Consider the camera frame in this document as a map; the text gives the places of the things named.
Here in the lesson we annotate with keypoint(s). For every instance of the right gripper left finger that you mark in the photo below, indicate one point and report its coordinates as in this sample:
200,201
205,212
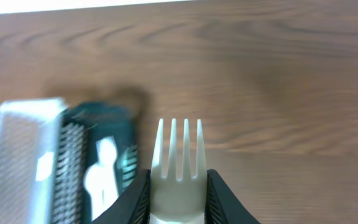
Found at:
132,206

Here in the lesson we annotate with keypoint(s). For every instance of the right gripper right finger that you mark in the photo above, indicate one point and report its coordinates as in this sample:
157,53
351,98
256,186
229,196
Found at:
222,206

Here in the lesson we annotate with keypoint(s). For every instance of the white fork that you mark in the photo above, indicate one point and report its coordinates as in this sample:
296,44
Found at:
172,199

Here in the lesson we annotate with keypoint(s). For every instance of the white thick plastic spoon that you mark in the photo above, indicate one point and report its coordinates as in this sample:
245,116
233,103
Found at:
100,183

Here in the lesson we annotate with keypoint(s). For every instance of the dark green plastic basket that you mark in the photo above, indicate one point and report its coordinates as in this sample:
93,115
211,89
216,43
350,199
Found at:
83,126

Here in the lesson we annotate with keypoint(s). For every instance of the pale green plastic fork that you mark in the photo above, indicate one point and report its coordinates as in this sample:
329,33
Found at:
107,155

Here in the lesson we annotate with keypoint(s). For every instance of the white label sticker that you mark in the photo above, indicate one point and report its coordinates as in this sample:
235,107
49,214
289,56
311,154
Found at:
44,166

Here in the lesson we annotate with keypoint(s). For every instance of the clear plastic basket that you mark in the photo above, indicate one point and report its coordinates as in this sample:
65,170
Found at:
28,129

